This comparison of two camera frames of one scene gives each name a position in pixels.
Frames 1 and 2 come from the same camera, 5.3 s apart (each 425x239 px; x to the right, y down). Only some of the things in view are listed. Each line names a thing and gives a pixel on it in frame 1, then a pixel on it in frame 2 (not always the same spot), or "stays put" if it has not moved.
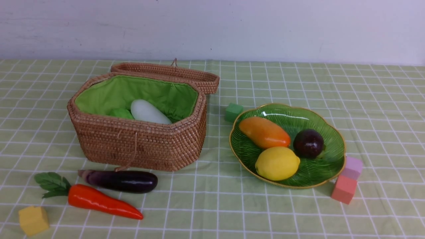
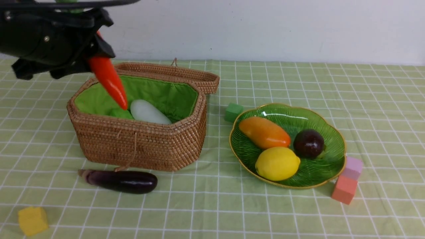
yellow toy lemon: (277, 163) stays put
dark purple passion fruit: (308, 143) stays put
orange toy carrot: (81, 196) to (105, 69)
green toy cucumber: (120, 112) stays put
